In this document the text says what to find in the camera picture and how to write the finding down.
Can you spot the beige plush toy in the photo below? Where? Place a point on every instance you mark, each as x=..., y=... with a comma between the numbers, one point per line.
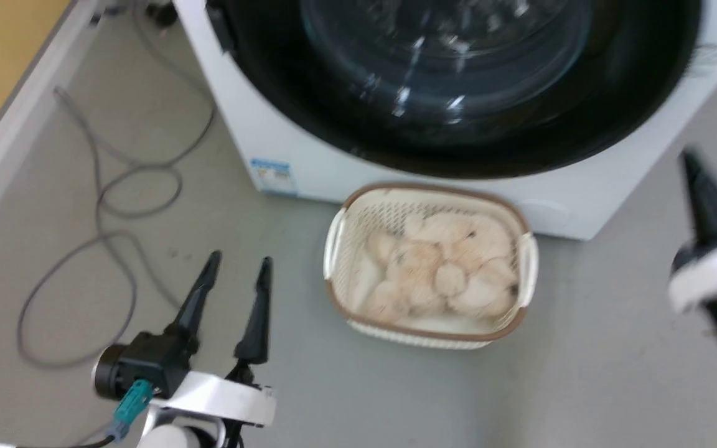
x=439, y=267

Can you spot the white front-load washing machine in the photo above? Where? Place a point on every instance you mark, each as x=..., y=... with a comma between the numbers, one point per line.
x=309, y=162

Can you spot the black round washing machine door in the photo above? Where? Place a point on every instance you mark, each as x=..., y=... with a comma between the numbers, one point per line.
x=458, y=143

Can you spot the black wall plug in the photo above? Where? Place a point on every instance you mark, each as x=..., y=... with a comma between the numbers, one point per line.
x=160, y=12

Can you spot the blue white energy label sticker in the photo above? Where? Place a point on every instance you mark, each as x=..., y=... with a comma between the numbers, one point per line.
x=273, y=177

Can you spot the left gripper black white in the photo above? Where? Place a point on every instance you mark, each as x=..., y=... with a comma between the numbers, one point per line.
x=159, y=361

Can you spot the white baseboard trim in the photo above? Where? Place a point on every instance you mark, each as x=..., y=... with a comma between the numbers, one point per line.
x=16, y=124

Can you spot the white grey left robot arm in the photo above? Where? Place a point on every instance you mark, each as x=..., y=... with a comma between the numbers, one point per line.
x=175, y=437

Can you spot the cream laundry basket brown rim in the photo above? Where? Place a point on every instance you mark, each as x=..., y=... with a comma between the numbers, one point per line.
x=358, y=218

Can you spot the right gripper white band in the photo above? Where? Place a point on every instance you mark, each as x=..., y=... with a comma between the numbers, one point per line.
x=710, y=274

